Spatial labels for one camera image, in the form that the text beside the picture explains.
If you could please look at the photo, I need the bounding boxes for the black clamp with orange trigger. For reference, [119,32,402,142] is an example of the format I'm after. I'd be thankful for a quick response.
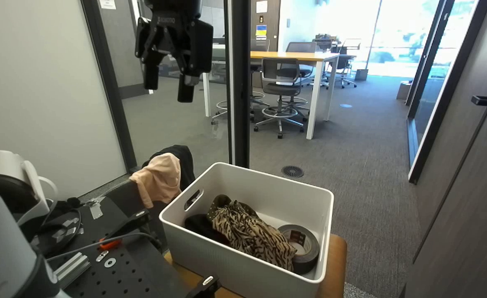
[98,209,151,251]

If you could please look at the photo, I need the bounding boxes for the grey cable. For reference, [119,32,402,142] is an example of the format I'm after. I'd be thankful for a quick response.
[46,231,163,262]

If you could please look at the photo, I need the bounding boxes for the black garment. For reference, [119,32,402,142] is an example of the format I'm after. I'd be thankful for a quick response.
[142,144,196,192]

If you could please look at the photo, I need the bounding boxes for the white table with wooden top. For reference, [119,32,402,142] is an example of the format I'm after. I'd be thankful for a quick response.
[202,44,340,140]

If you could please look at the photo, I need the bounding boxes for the aluminium bracket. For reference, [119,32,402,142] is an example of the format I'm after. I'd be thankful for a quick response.
[52,252,91,288]

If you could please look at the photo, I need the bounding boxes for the round floor vent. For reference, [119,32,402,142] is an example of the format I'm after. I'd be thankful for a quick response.
[281,165,305,179]

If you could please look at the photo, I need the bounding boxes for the black cloth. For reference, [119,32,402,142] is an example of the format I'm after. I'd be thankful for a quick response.
[184,213,229,245]

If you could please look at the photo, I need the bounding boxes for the leopard print cloth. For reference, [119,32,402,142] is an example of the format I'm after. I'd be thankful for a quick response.
[206,194,298,273]

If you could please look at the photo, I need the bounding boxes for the peach cloth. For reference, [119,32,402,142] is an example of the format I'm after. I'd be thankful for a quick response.
[129,153,182,209]

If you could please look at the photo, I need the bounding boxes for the cardboard box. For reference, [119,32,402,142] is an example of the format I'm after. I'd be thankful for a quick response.
[396,80,412,100]

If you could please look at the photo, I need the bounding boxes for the group of office chairs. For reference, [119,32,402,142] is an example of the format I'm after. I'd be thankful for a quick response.
[210,34,362,139]

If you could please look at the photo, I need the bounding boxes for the white plastic box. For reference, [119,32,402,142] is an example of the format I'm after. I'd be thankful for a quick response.
[159,162,335,298]

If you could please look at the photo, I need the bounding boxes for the grey chair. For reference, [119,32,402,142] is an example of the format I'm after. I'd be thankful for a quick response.
[106,163,196,251]

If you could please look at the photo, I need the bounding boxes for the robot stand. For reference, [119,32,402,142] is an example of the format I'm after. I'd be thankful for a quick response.
[32,182,223,298]

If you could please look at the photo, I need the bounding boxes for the black door frame post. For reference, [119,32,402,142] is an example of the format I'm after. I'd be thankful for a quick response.
[223,0,252,169]

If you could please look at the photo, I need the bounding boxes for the roll of grey duct tape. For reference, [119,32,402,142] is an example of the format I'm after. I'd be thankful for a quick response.
[277,224,321,276]

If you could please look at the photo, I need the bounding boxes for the coil of black cable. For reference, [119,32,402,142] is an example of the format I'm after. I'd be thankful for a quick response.
[31,197,83,258]

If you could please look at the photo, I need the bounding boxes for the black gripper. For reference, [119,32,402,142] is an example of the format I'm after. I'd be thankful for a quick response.
[134,0,214,103]

